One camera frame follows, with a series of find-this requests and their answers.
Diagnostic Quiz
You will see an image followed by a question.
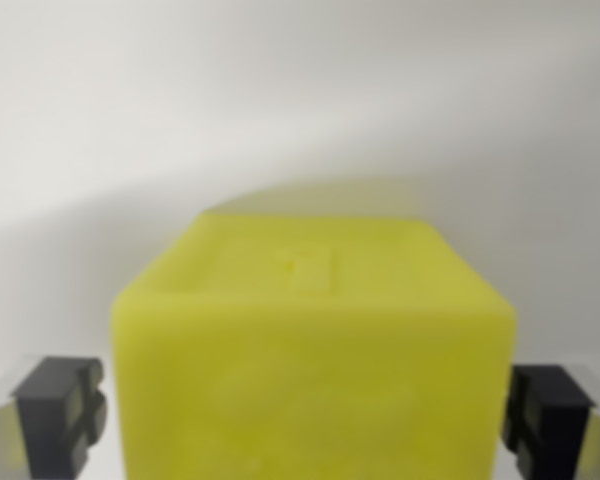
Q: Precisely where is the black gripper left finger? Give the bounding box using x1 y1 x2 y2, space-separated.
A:
0 354 109 480

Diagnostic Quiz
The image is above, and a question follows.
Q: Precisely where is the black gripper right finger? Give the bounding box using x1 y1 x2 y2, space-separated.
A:
499 362 600 480

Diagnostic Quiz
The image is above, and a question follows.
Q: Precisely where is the yellow cube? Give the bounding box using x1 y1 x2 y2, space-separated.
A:
109 210 519 480

